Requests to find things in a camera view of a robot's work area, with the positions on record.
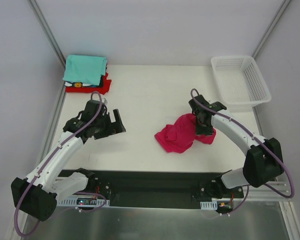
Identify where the crimson pink t shirt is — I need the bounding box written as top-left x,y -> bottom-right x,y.
154,113 -> 217,154

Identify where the white plastic basket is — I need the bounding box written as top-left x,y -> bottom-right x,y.
210,55 -> 272,112

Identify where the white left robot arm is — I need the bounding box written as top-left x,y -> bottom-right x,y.
11,100 -> 126,222

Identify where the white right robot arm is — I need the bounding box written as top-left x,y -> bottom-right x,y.
188,94 -> 285,199

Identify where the folded dark printed t shirt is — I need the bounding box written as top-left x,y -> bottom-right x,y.
64,81 -> 100,92

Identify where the folded teal t shirt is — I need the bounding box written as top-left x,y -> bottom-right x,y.
62,54 -> 107,86

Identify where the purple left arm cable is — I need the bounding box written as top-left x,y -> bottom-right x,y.
13,91 -> 104,238

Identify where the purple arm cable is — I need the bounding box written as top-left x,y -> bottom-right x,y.
13,91 -> 104,238
190,88 -> 296,200

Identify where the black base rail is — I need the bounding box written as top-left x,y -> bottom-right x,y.
55,169 -> 251,210

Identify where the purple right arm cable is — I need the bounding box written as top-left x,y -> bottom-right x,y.
190,88 -> 296,200

